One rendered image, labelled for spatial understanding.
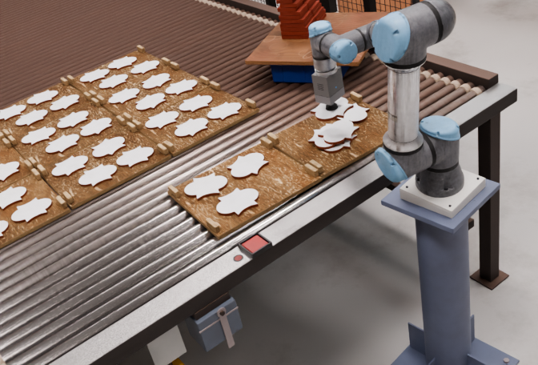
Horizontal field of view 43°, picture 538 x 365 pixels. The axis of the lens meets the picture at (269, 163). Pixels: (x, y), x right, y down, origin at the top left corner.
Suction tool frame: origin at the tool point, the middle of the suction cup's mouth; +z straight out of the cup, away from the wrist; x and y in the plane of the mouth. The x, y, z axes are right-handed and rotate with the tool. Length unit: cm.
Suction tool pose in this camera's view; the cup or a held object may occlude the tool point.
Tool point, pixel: (331, 110)
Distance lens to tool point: 233.4
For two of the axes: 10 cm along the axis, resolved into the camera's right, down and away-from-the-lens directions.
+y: -6.3, 5.2, -5.8
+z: 1.8, 8.2, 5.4
